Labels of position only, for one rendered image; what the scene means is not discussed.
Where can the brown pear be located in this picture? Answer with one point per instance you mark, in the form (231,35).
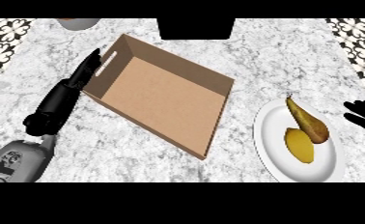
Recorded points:
(310,123)

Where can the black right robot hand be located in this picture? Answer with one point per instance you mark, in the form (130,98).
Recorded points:
(357,110)

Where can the black appliance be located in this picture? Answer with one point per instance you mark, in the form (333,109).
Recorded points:
(196,28)

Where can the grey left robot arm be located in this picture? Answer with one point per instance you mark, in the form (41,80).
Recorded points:
(25,160)

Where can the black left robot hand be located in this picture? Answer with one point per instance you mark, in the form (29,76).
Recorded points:
(60,100)

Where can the white oval plate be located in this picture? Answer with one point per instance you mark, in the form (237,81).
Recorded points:
(280,150)

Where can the brown cardboard box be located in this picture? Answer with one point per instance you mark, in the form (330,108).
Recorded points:
(162,96)

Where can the yellow lemon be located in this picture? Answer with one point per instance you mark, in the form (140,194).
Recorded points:
(299,145)

